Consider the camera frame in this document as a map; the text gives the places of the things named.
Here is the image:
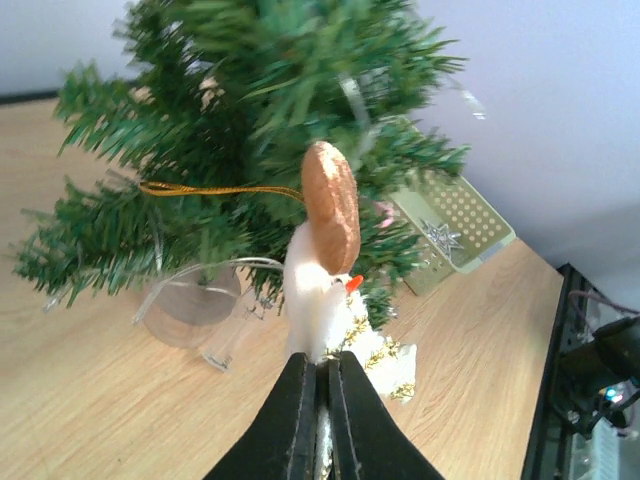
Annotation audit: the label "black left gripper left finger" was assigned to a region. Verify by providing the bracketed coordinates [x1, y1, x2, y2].
[205, 353, 317, 480]

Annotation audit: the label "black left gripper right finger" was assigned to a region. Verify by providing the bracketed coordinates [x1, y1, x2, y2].
[328, 351, 443, 480]

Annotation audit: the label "snowman ornament brown hat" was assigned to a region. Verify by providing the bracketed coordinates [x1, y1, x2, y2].
[139, 140, 419, 404]

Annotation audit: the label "green perforated plastic basket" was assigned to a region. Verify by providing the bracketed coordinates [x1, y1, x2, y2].
[390, 172, 516, 296]

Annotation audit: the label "small green christmas tree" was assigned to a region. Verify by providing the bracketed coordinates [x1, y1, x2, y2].
[13, 1, 467, 327]

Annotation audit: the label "clear led string lights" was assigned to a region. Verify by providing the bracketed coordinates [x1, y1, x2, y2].
[133, 73, 456, 324]

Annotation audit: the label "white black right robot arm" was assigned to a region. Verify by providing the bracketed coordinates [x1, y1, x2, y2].
[556, 317, 639, 439]

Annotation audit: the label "clear battery box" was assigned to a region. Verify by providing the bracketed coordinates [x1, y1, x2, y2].
[200, 287, 265, 373]

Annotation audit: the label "silver star ornament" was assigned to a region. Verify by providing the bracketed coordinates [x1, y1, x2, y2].
[420, 219, 464, 258]

